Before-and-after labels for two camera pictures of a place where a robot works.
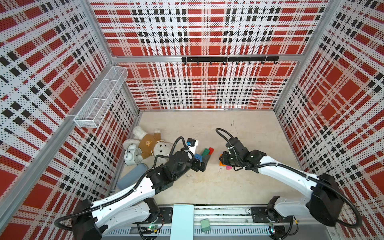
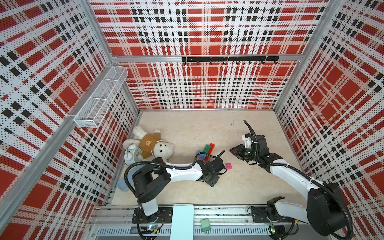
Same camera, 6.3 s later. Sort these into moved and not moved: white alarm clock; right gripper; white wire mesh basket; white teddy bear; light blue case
Moved: right gripper
Not moved: white alarm clock; white wire mesh basket; white teddy bear; light blue case
